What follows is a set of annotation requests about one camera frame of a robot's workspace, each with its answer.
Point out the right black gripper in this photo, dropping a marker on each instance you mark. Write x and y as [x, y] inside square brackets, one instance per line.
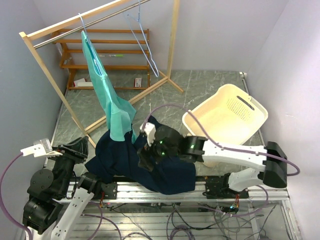
[144, 160]

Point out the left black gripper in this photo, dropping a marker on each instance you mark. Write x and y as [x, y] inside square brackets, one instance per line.
[80, 144]

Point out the light blue wire hanger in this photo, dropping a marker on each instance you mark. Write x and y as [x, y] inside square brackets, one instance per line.
[145, 51]

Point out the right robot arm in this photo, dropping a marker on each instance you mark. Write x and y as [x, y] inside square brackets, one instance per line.
[264, 164]

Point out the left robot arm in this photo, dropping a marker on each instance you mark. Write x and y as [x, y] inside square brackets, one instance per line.
[48, 186]

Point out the teal t shirt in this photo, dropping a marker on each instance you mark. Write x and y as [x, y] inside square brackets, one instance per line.
[119, 112]

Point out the light blue hanger with teal shirt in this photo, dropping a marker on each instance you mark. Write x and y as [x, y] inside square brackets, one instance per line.
[89, 51]

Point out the white red flat box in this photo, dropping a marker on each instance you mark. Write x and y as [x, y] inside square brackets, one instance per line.
[82, 83]

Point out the cream plastic laundry basket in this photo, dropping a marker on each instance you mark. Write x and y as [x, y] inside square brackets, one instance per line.
[230, 117]

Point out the wooden shoe shelf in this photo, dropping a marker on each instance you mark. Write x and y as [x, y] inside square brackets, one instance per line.
[106, 41]

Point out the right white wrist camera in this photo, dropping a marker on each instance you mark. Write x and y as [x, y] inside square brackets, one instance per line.
[148, 130]

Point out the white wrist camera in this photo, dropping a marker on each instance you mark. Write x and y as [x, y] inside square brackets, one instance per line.
[148, 130]
[40, 148]

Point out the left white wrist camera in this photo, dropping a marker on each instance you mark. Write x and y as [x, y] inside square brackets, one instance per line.
[40, 148]

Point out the aluminium rail frame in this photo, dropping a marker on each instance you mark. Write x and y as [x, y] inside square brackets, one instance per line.
[132, 192]

